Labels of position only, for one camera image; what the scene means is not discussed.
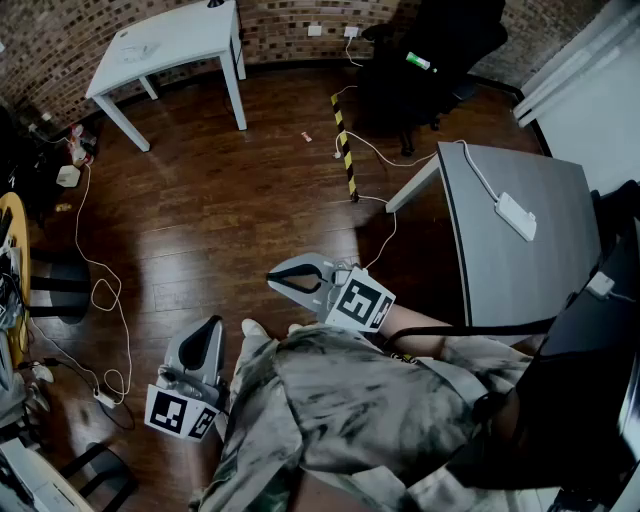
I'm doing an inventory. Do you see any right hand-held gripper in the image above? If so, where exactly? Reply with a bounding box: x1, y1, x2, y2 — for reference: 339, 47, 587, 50
267, 253, 396, 334

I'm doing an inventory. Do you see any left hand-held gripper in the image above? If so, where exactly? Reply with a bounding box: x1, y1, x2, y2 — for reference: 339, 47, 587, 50
144, 314, 225, 441

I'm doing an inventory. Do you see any white lidded wet wipe pack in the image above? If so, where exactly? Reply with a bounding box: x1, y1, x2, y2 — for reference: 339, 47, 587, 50
117, 42, 161, 64

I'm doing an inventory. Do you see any person's right forearm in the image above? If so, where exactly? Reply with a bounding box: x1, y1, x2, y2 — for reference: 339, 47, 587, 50
379, 304, 451, 359

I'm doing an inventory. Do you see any person's white left shoe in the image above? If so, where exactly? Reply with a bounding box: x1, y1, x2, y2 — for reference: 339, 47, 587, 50
241, 318, 271, 341

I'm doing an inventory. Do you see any person's tie-dye shirt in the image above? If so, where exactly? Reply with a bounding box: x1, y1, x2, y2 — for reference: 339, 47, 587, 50
189, 322, 551, 512

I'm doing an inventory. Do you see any yellow black striped floor strip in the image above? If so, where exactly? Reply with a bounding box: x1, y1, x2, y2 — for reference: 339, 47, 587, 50
330, 93, 361, 204

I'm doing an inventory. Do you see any black round table base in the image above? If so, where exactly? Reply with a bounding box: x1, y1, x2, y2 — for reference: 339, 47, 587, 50
29, 247, 92, 325

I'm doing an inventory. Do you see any white desk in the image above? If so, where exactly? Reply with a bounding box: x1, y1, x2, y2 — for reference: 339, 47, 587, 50
0, 439, 96, 512

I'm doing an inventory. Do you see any white plastic box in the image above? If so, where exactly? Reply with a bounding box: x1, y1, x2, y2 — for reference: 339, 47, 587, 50
56, 163, 82, 189

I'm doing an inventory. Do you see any grey desk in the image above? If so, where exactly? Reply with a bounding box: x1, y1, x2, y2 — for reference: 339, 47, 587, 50
384, 141, 604, 346

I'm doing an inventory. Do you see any round yellow wooden table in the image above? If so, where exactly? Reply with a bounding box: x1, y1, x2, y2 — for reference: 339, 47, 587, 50
0, 192, 32, 369

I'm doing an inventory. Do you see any white power strip on desk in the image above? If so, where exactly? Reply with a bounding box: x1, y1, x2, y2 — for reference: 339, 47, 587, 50
494, 192, 538, 243

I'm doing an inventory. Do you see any black office chair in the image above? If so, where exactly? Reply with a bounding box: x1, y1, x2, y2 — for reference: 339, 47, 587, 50
354, 0, 509, 156

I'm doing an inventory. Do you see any cluster of bottles and cups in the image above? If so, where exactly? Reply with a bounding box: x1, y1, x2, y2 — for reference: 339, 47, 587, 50
67, 123, 97, 166

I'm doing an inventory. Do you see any green bottle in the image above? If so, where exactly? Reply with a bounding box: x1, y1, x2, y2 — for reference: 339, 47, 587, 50
404, 51, 439, 75

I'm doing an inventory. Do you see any white square table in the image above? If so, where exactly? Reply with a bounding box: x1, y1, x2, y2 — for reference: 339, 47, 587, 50
84, 0, 249, 153

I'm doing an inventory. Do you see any white power adapter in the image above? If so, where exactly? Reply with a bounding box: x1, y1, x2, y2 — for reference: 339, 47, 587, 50
584, 272, 615, 300

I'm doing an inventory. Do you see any thin white gripper cable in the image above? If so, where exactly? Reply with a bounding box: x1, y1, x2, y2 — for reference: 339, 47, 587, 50
357, 194, 399, 271

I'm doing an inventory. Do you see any black stool frame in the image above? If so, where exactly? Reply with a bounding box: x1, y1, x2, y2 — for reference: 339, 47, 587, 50
59, 442, 139, 512

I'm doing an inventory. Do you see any long white floor cable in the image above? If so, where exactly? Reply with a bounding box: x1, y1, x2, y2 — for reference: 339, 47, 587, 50
29, 162, 134, 406

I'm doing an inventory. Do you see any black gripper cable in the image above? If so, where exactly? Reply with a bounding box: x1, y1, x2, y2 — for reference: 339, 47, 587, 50
384, 322, 551, 346

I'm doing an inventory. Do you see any pile of cables and devices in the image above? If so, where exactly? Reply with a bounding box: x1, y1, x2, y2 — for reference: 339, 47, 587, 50
0, 207, 26, 326

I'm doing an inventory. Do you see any white power strip cable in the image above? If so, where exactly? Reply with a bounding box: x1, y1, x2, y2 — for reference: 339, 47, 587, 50
333, 84, 501, 201

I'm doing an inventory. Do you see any white plug cable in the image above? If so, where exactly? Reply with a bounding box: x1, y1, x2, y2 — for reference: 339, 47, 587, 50
344, 34, 366, 69

